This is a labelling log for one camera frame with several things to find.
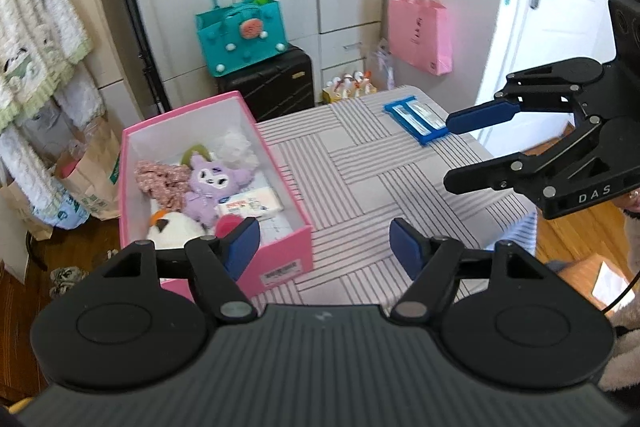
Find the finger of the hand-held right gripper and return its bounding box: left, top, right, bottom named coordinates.
left=443, top=118, right=602, bottom=204
left=445, top=57, right=607, bottom=134

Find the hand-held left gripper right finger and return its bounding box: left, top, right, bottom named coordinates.
left=390, top=218, right=546, bottom=321

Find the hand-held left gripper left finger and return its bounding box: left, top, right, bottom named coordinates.
left=102, top=217, right=262, bottom=323

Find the red strawberry plush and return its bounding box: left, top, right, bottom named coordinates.
left=215, top=214, right=244, bottom=241

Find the pink cardboard box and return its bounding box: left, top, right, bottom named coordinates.
left=119, top=91, right=315, bottom=303

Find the white tissue pack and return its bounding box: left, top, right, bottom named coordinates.
left=216, top=187, right=283, bottom=219

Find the blue wet wipes pack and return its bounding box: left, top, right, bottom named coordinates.
left=384, top=96, right=451, bottom=146

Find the purple plush toy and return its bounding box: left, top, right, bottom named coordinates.
left=182, top=154, right=256, bottom=228

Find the white brown dog plush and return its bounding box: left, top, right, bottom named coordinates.
left=147, top=207, right=207, bottom=251

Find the pink floral scrunchie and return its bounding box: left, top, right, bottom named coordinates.
left=134, top=159, right=193, bottom=210

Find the person's right forearm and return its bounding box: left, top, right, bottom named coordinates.
left=622, top=207, right=640, bottom=279

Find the striped tablecloth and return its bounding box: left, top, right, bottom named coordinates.
left=250, top=87, right=538, bottom=308

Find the white door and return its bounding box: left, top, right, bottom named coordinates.
left=475, top=0, right=640, bottom=158

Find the pink paper bag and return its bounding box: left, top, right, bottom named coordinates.
left=387, top=0, right=453, bottom=75

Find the clear plastic bag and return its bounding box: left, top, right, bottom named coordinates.
left=372, top=38, right=397, bottom=90

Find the brown cardboard box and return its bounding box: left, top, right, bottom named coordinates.
left=547, top=254, right=636, bottom=310

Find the yellow drink bottle pack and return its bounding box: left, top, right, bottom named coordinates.
left=322, top=69, right=378, bottom=105

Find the black suitcase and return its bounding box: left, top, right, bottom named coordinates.
left=216, top=47, right=315, bottom=122

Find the brown paper bag green print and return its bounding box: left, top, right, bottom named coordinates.
left=52, top=117, right=123, bottom=223

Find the blue printed plastic pack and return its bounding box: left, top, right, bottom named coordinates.
left=30, top=191, right=92, bottom=231

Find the grey patterned slipper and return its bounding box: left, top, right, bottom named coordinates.
left=50, top=267, right=90, bottom=300

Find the teal felt tote bag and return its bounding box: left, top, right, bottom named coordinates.
left=196, top=0, right=288, bottom=75

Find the person's fleece clothing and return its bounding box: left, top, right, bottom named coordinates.
left=595, top=297, right=640, bottom=394

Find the black clothes rack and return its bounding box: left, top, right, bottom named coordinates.
left=95, top=0, right=172, bottom=118

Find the plain brown paper bag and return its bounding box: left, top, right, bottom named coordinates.
left=0, top=179, right=54, bottom=241

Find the light wooden board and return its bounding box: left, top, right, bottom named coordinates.
left=55, top=0, right=148, bottom=118

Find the white green fleece robe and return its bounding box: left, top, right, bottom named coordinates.
left=0, top=0, right=94, bottom=128

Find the black cable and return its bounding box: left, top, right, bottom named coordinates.
left=600, top=274, right=640, bottom=316

